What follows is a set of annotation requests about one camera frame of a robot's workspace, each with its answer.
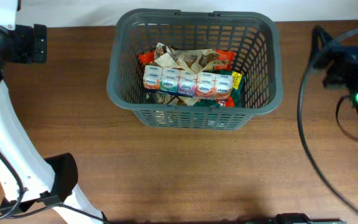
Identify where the Kleenex tissue multipack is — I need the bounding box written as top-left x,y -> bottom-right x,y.
142,65 -> 235,100

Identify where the beige brown snack bag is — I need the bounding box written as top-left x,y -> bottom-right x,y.
150,43 -> 227,74

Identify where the green Nescafe coffee bag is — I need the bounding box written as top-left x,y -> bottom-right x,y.
194,70 -> 244,108

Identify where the orange San Remo spaghetti pack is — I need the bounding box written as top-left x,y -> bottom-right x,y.
138,49 -> 234,74

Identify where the beige Dolce Gusto snack bag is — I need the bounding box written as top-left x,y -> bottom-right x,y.
149,93 -> 200,106

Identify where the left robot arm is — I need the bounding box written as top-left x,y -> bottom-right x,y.
0,0 -> 107,223

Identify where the grey plastic basket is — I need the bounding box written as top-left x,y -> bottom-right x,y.
106,9 -> 283,130

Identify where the right black cable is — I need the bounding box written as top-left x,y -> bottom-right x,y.
296,24 -> 358,224

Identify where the black cable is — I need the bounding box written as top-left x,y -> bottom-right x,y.
0,133 -> 108,224
296,24 -> 358,224

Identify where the left black cable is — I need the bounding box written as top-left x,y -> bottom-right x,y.
0,133 -> 108,224

